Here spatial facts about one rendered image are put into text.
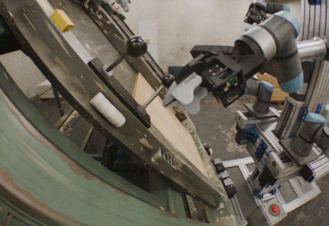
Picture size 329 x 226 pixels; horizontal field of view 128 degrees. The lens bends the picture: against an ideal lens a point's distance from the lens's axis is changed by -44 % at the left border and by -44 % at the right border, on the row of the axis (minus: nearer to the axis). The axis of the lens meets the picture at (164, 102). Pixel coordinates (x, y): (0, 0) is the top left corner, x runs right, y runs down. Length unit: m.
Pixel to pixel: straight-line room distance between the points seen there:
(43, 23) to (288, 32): 0.50
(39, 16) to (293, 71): 0.56
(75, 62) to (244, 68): 0.32
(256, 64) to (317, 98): 0.90
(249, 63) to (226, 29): 6.35
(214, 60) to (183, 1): 5.97
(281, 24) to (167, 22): 5.75
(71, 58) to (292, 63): 0.47
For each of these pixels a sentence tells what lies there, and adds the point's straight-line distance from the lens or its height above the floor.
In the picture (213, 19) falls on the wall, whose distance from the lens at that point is 6.40.
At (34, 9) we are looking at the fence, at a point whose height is 1.64.
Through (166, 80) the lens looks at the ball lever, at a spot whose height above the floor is 1.43.
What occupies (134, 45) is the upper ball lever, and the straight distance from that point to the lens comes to 0.23.
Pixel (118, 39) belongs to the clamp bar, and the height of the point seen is 1.53.
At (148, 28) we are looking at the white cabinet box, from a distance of 4.59.
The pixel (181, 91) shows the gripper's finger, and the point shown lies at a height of 1.44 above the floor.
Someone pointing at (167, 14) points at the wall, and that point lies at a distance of 6.04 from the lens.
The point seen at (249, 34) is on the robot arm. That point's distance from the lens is 0.30.
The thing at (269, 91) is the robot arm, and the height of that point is 1.22.
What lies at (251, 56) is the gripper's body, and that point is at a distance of 0.28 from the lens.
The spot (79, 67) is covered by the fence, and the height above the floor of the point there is 1.49.
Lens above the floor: 1.54
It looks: 26 degrees down
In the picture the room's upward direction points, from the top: straight up
